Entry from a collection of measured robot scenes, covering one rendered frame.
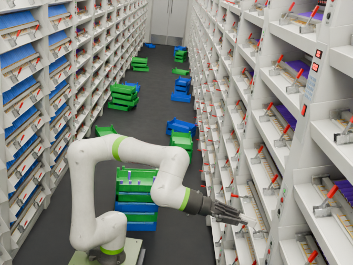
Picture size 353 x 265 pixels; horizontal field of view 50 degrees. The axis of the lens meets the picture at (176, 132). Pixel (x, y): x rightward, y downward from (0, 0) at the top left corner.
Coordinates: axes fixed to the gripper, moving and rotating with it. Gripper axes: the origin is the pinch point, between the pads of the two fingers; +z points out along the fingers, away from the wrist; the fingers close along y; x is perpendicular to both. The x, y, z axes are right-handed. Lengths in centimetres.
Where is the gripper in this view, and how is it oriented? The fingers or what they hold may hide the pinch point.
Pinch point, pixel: (247, 220)
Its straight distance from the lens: 154.5
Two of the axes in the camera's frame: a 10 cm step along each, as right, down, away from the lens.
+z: 9.3, 3.4, 1.2
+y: -0.1, 3.7, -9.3
